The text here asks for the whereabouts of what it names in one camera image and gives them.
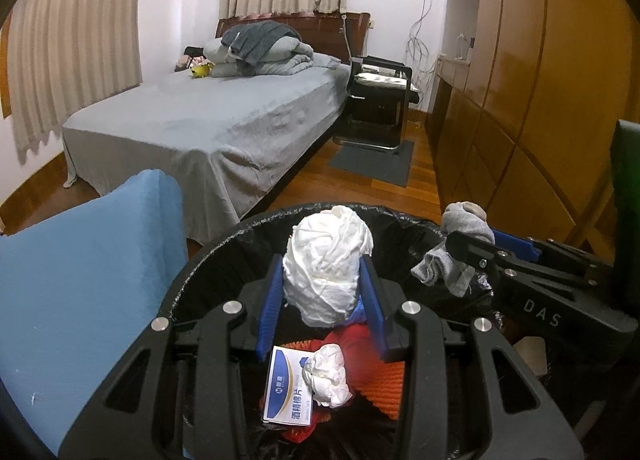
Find grey sock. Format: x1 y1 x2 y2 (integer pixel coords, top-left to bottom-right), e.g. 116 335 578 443
411 201 496 298

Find white blue wipes box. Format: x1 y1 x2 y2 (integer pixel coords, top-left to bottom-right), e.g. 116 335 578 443
262 346 314 426

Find small white tissue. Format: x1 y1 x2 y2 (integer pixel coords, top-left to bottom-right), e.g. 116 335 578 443
302 344 352 409

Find orange knitted cloth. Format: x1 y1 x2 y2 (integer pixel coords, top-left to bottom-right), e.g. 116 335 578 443
278 337 407 422

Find red cloth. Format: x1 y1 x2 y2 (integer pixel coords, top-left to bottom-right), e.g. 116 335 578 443
320 324 382 390

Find pink white cloth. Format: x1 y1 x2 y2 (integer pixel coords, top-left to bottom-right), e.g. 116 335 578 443
282 205 374 328

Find red plastic bag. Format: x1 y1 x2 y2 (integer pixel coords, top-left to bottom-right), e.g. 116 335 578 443
281 407 331 444

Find blue plastic bag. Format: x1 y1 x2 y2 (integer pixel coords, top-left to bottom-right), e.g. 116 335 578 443
343 297 367 326

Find black lined trash bin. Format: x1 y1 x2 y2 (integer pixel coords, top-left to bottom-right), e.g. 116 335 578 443
162 206 582 459

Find dark grey floor mat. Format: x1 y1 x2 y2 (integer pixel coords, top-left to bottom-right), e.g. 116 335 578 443
329 141 414 187

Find blue table cloth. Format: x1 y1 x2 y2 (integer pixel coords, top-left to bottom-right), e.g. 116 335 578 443
1 170 188 452

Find black metal chair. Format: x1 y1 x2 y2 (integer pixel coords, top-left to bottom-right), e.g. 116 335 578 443
333 56 420 151

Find wooden wardrobe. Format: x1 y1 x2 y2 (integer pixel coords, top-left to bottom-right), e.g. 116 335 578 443
430 0 639 260

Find bed with grey sheet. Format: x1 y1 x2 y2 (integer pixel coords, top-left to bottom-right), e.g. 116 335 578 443
62 65 349 243

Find wooden headboard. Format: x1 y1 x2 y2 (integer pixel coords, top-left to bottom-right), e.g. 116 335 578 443
216 12 371 64

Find dark grey clothing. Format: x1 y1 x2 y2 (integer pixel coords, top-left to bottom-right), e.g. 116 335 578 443
221 20 302 67

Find yellow plush toy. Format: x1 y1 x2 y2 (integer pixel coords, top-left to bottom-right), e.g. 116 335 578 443
190 63 214 78

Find pink doll toy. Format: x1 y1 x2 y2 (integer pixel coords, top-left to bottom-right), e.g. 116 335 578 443
175 54 208 72

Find left beige curtain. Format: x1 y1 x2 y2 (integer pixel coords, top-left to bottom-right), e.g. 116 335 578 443
6 0 142 153

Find hanging white cables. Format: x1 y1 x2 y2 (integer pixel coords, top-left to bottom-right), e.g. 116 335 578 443
403 0 452 91

